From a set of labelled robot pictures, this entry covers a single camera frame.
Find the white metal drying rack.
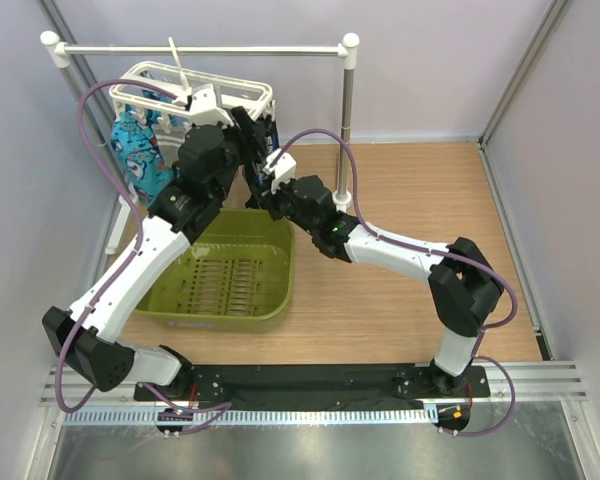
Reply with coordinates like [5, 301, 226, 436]
[40, 31, 360, 255]

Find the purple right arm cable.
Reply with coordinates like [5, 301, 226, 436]
[267, 128, 519, 336]

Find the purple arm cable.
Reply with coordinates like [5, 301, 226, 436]
[267, 128, 519, 336]
[54, 79, 186, 414]

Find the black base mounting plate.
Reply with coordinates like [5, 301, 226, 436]
[134, 362, 491, 412]

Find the aluminium slotted rail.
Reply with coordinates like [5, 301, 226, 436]
[64, 404, 438, 427]

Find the green plastic basket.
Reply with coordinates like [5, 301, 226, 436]
[134, 209, 295, 333]

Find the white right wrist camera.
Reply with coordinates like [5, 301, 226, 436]
[264, 149, 297, 193]

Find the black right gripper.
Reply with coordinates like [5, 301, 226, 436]
[257, 173, 317, 237]

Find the white clip sock hanger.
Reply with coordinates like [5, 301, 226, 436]
[108, 52, 274, 135]

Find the blue shark pattern sock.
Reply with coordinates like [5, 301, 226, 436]
[110, 109, 173, 205]

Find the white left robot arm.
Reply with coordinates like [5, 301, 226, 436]
[42, 107, 270, 400]

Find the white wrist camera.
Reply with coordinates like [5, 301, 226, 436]
[172, 83, 234, 126]
[264, 149, 297, 193]

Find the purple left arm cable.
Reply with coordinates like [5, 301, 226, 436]
[54, 79, 186, 414]

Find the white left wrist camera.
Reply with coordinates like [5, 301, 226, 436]
[172, 83, 234, 126]

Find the grey striped sock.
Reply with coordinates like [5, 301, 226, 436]
[155, 133, 184, 167]

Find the black patterned sock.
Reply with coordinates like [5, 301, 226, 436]
[263, 100, 280, 153]
[242, 148, 269, 210]

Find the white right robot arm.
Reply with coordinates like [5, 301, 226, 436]
[244, 164, 503, 396]

